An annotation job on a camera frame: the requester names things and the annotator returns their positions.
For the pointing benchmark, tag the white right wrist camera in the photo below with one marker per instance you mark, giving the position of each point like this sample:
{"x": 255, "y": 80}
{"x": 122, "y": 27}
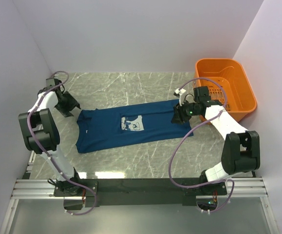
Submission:
{"x": 180, "y": 93}

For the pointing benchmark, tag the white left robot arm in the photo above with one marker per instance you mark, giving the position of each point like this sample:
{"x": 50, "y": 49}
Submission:
{"x": 41, "y": 135}

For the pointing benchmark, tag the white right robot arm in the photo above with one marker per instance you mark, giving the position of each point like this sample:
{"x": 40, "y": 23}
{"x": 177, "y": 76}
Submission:
{"x": 241, "y": 151}

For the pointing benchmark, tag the orange plastic basket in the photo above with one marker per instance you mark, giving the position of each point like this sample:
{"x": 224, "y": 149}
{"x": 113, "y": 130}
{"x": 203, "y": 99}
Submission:
{"x": 230, "y": 75}

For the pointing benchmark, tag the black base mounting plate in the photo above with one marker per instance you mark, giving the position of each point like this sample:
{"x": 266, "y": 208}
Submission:
{"x": 147, "y": 191}

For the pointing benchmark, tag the blue t shirt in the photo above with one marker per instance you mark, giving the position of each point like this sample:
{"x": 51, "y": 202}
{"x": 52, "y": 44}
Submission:
{"x": 101, "y": 129}

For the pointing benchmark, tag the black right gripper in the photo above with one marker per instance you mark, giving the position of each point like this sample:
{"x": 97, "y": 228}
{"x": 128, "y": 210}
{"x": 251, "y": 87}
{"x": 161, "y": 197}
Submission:
{"x": 178, "y": 114}

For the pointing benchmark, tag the aluminium frame rail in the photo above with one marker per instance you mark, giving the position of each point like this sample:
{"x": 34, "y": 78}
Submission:
{"x": 40, "y": 189}

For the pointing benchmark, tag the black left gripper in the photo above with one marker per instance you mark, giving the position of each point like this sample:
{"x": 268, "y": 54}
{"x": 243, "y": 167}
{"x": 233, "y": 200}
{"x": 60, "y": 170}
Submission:
{"x": 73, "y": 103}

